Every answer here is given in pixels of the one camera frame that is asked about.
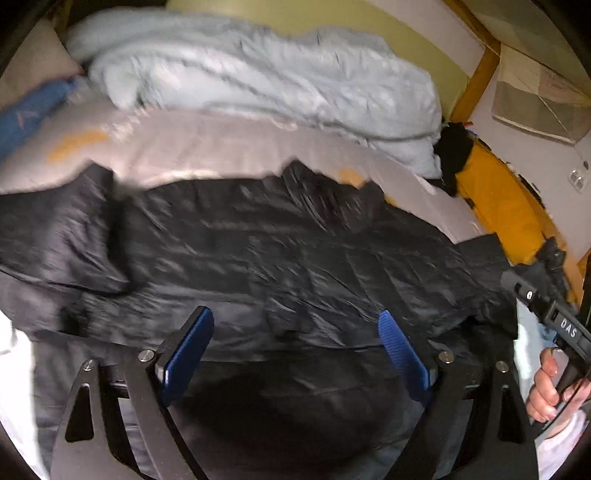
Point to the person's right hand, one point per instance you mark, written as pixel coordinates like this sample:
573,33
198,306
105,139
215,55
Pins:
542,397

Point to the black cloth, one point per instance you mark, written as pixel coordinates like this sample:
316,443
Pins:
455,147

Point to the checked hanging cloth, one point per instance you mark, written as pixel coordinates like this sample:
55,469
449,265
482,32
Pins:
531,101

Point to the beige pillow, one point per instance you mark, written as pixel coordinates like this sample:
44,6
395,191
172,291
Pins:
37,69

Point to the blue pillow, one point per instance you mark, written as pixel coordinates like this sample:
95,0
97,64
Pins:
27,120

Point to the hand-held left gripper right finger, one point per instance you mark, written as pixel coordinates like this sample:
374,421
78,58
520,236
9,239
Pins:
404,355

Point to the white wall socket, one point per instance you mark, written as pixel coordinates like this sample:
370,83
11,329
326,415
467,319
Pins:
579,180

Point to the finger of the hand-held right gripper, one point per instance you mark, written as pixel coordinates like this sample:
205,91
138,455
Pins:
524,290

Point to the yellow cushion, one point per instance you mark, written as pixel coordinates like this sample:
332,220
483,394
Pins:
503,203

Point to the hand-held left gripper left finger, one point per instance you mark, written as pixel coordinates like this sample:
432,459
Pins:
184,355

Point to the black puffer jacket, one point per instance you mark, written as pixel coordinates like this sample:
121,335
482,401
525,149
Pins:
277,258

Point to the light blue duvet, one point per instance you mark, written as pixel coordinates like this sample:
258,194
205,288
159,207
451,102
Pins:
258,78

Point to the wooden bed frame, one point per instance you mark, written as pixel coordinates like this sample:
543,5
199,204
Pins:
475,78

